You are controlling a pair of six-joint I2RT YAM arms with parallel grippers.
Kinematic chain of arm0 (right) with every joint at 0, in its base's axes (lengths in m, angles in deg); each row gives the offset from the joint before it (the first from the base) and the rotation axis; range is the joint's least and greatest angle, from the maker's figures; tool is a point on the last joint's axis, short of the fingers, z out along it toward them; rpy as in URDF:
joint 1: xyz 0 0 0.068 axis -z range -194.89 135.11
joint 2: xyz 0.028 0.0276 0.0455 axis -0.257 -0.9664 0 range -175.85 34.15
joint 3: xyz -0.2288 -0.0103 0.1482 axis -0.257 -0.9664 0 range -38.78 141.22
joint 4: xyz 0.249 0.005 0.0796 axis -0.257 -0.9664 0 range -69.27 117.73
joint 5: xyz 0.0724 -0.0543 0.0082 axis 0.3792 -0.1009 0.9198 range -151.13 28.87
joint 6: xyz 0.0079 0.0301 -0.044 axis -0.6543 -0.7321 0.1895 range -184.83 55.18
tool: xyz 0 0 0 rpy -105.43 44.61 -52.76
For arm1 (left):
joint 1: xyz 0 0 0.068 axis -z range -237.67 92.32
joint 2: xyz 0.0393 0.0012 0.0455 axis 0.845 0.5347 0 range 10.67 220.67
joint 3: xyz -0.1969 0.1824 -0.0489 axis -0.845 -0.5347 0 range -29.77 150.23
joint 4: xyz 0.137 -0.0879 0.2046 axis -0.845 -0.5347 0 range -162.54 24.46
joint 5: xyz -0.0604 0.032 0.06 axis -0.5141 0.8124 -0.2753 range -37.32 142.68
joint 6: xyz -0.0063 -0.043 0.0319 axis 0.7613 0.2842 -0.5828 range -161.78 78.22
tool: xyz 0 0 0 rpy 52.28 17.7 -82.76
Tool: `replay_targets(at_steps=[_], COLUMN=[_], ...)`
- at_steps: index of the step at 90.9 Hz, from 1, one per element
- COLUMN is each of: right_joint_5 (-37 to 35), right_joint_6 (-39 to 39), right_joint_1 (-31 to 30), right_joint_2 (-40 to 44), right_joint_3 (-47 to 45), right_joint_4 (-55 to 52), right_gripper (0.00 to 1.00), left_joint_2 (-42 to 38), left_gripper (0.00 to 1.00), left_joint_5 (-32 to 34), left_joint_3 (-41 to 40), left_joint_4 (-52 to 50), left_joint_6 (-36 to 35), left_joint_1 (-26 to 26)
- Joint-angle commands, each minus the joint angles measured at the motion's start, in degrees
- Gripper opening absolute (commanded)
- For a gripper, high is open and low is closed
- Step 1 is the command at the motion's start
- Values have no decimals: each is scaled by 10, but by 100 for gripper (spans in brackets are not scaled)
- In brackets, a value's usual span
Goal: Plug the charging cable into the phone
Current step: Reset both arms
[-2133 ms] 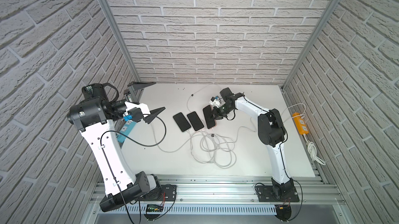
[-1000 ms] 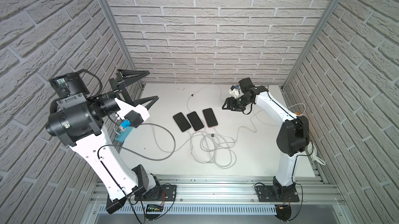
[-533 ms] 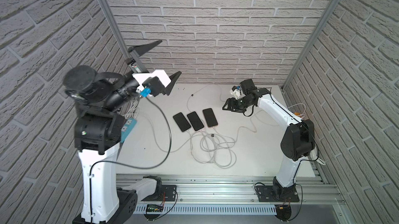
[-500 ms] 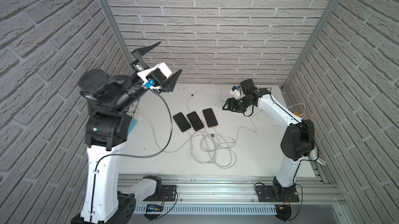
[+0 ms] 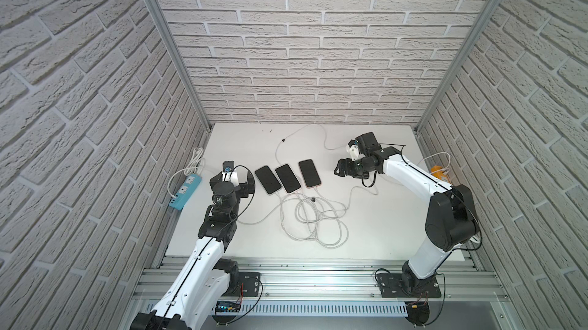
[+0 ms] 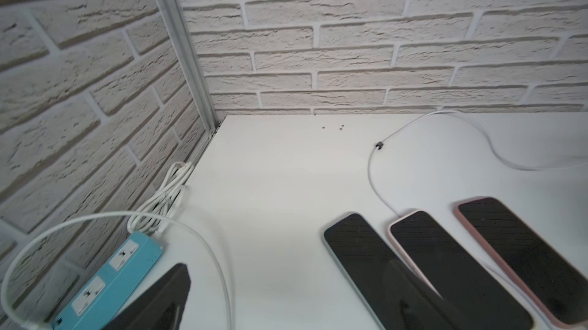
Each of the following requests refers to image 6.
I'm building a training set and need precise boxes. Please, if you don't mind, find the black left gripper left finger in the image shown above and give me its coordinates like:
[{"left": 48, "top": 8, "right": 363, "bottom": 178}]
[{"left": 104, "top": 264, "right": 191, "bottom": 330}]

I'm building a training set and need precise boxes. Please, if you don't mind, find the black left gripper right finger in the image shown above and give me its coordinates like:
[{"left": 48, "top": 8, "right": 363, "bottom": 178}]
[{"left": 384, "top": 260, "right": 459, "bottom": 329}]

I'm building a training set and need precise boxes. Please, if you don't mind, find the phone with light green case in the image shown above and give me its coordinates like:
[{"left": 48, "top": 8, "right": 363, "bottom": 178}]
[{"left": 322, "top": 213, "right": 404, "bottom": 329}]

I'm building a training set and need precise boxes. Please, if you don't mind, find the phone with pink case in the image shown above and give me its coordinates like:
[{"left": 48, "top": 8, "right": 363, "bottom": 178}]
[{"left": 386, "top": 210, "right": 535, "bottom": 330}]

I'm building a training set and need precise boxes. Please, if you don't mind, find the phone with black case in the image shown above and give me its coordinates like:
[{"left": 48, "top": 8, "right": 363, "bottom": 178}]
[{"left": 453, "top": 198, "right": 587, "bottom": 328}]

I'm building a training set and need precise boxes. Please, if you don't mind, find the long white charging cable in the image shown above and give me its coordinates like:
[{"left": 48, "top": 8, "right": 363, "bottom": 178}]
[{"left": 366, "top": 108, "right": 588, "bottom": 218}]

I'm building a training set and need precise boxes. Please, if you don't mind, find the teal power strip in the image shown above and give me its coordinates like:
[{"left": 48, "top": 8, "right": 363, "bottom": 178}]
[{"left": 51, "top": 232, "right": 163, "bottom": 330}]

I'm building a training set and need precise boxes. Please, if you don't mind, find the bundled white power cord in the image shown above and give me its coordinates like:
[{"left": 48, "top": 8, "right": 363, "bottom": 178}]
[{"left": 126, "top": 161, "right": 196, "bottom": 235}]

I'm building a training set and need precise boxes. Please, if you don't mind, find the white cable from teal strip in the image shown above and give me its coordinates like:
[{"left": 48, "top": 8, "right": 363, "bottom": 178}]
[{"left": 0, "top": 211, "right": 235, "bottom": 330}]

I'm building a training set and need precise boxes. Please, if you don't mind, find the aluminium corner post left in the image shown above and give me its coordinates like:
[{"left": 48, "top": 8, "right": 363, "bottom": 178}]
[{"left": 156, "top": 0, "right": 219, "bottom": 135}]

